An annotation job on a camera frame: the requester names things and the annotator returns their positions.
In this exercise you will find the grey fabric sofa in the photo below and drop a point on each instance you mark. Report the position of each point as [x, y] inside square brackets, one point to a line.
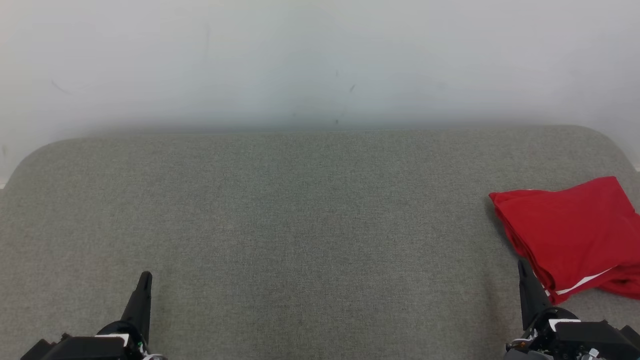
[320, 240]

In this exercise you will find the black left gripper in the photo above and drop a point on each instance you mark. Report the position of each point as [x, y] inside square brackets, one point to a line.
[137, 345]

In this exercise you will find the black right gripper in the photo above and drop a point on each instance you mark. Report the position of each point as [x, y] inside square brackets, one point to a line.
[540, 337]

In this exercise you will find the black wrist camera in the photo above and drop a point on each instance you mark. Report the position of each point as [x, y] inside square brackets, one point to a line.
[595, 335]
[85, 349]

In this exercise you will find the red white striped jersey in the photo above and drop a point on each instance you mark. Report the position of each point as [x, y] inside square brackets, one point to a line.
[565, 225]

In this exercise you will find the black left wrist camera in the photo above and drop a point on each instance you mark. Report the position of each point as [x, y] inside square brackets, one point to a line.
[85, 349]

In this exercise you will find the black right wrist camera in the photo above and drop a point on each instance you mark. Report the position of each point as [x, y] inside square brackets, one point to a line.
[595, 335]

